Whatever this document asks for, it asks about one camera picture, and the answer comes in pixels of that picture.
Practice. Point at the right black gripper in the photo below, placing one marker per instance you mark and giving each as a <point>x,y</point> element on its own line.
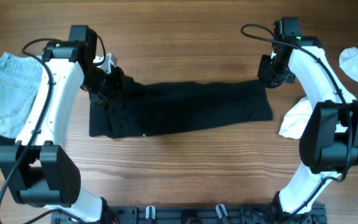
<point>265,75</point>

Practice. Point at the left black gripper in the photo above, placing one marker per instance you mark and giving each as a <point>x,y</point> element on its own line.
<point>118,74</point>

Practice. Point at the black t-shirt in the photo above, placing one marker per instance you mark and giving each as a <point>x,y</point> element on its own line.
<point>176,107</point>

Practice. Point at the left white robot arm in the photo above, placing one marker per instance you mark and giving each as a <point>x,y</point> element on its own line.
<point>37,170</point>

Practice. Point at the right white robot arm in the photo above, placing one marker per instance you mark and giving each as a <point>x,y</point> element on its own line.
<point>329,142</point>

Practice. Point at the white crumpled shirt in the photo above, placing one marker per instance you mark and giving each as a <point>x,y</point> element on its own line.
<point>295,121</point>

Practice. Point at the light blue denim jeans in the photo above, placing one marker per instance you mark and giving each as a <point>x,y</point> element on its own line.
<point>19,83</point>

